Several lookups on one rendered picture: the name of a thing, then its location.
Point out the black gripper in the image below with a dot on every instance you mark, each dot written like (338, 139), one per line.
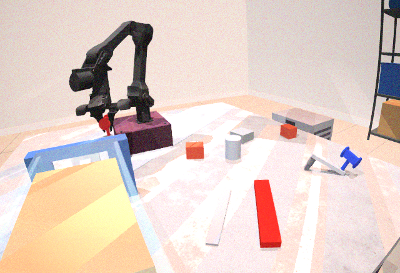
(122, 104)

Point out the white flat bar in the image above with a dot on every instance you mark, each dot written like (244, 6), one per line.
(218, 218)

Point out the grey cylinder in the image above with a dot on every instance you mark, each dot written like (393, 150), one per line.
(233, 147)

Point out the red flat bar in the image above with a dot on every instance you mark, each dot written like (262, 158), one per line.
(269, 234)

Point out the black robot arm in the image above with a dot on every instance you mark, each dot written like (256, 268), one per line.
(94, 70)

